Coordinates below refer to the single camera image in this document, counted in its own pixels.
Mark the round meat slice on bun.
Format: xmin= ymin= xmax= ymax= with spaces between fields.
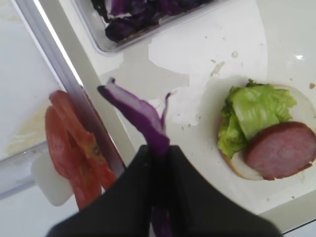
xmin=244 ymin=121 xmax=316 ymax=181

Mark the clear plastic salad container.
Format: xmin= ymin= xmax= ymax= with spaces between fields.
xmin=73 ymin=0 xmax=229 ymax=54

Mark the lettuce leaf on bun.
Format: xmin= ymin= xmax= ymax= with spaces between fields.
xmin=218 ymin=79 xmax=297 ymax=159

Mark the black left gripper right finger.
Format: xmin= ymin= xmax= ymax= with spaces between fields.
xmin=167 ymin=146 xmax=281 ymax=237

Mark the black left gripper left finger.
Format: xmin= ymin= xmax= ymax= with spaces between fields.
xmin=47 ymin=145 xmax=152 ymax=237

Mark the white pusher behind tomatoes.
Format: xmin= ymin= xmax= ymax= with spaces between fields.
xmin=31 ymin=152 xmax=74 ymax=206

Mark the bottom bun on tray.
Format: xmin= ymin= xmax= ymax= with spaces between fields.
xmin=220 ymin=85 xmax=316 ymax=181

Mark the purple cabbage pile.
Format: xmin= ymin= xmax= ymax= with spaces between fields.
xmin=91 ymin=0 xmax=210 ymax=43

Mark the purple cabbage leaf piece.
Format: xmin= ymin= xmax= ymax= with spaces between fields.
xmin=97 ymin=78 xmax=172 ymax=237

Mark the left clear rail holder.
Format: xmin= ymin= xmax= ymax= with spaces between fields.
xmin=0 ymin=141 xmax=48 ymax=199

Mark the white serving tray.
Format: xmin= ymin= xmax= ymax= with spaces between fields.
xmin=61 ymin=0 xmax=316 ymax=237

